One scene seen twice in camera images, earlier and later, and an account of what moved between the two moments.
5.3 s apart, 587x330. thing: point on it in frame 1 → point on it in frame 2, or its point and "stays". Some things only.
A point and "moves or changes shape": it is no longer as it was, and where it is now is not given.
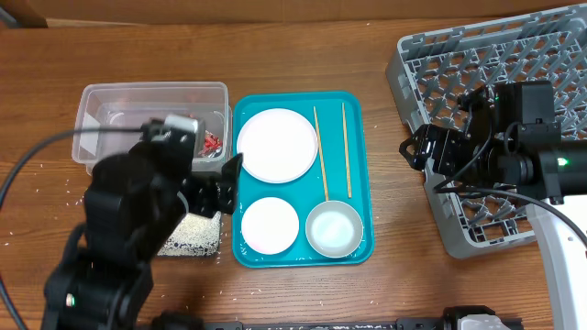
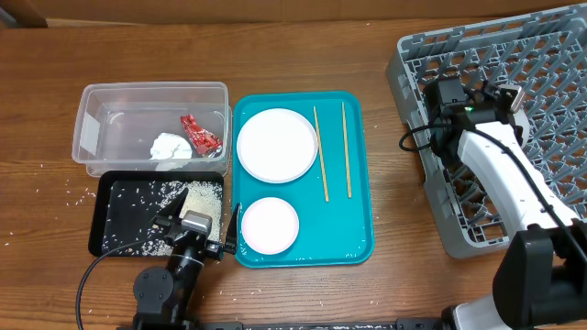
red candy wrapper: [212, 142] stays
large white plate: [277, 146] stays
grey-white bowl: [334, 229] moves or changes shape
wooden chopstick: [319, 143] stays
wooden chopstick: [346, 143] stays
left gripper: [231, 180] → [215, 249]
